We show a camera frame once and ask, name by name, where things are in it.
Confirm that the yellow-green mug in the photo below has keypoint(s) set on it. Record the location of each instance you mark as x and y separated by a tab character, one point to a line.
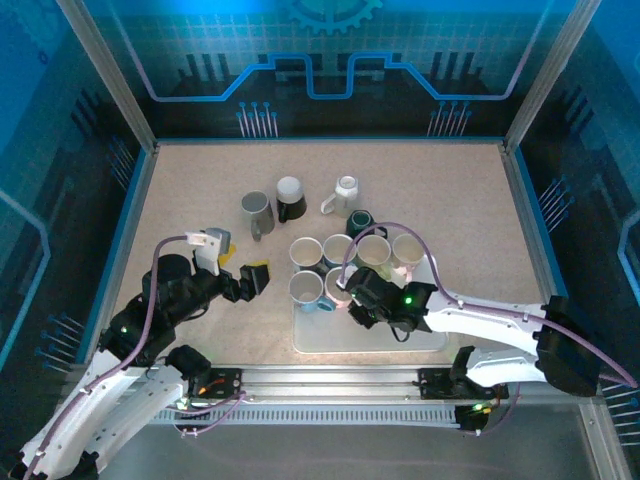
374	250

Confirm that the plain light blue mug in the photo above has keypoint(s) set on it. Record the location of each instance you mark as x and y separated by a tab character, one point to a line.
336	248

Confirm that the pale pink mug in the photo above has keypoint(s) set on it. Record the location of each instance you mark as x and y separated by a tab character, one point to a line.
407	248

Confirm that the floral light blue mug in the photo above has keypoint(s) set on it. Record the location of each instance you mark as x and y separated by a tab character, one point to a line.
306	289

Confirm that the dark green mug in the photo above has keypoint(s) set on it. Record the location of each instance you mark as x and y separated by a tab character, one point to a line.
361	222

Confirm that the dark grey mug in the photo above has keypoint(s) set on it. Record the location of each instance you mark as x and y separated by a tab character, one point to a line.
256	205

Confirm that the light grey mug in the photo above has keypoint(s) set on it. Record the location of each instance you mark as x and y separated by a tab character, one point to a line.
306	252

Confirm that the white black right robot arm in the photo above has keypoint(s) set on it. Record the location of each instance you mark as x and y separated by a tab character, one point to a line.
485	320

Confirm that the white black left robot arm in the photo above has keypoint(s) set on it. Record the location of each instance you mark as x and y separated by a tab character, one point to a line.
150	400

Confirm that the black mug white base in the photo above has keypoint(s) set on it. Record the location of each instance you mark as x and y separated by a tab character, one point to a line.
292	205

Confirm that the white plastic tray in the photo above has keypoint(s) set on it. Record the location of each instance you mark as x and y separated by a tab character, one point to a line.
340	340

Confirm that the black controller board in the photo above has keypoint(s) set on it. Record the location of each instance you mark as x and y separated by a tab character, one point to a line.
472	422

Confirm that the aluminium table edge rail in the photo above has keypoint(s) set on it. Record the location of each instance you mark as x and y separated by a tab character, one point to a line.
539	250
122	250

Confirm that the wide aluminium mounting rail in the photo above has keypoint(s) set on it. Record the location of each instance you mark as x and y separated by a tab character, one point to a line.
325	382

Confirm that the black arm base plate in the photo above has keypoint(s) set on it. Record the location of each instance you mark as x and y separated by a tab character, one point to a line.
430	384
227	384

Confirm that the aluminium frame post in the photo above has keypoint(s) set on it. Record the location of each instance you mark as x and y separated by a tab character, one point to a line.
602	440
112	75
550	75

